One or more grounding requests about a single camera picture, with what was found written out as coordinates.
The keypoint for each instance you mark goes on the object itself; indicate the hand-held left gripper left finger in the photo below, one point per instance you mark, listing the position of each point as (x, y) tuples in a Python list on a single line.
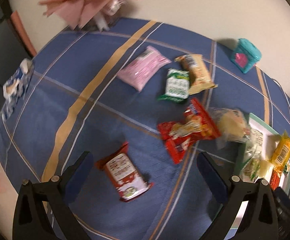
[(78, 172)]

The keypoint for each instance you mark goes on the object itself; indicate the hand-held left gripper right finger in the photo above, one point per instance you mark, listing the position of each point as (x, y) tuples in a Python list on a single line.
[(211, 177)]

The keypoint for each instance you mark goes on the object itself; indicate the long orange-red snack packet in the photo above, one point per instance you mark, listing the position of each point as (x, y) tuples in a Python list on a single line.
[(276, 180)]

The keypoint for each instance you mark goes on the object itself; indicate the green round cake packet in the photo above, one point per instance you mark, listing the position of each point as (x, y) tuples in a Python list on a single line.
[(251, 168)]

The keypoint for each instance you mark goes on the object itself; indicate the red packet with white label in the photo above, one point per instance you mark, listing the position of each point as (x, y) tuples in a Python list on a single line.
[(123, 177)]

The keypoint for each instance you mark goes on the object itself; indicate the cream cake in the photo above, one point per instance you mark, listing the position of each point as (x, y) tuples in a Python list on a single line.
[(266, 170)]

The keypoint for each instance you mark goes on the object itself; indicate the red cartoon snack packet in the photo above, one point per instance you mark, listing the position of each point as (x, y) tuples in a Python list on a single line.
[(189, 130)]

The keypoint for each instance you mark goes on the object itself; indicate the clear-wrapped pale bun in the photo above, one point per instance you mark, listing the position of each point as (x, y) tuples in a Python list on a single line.
[(231, 125)]

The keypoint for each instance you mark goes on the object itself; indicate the white grey snack packet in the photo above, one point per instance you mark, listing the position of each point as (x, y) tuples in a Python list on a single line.
[(257, 140)]

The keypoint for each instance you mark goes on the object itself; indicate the yellow snack packet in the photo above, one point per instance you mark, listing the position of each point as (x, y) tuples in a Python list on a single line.
[(282, 152)]

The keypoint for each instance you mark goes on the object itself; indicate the teal-rimmed white tray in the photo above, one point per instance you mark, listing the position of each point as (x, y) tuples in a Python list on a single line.
[(269, 136)]

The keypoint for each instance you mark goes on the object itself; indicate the green and white snack packet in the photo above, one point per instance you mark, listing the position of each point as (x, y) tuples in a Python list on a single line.
[(176, 86)]

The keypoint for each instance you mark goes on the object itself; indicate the beige snack packet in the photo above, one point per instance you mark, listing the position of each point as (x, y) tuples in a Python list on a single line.
[(197, 72)]

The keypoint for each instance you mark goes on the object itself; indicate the pink snack packet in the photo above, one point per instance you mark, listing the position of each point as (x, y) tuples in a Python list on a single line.
[(142, 67)]

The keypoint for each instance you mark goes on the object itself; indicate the blue plaid tablecloth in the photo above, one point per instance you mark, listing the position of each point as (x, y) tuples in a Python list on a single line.
[(105, 135)]

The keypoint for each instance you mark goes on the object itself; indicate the blue and white tissue pack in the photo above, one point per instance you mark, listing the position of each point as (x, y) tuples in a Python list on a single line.
[(17, 85)]

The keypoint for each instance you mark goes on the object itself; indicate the teal toy house box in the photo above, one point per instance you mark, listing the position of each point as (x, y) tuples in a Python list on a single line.
[(244, 55)]

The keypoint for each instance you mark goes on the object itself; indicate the dark cabinet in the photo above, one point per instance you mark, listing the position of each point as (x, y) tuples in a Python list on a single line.
[(0, 50)]

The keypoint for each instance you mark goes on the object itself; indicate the pink flower bouquet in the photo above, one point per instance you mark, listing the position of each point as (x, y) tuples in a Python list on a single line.
[(85, 2)]

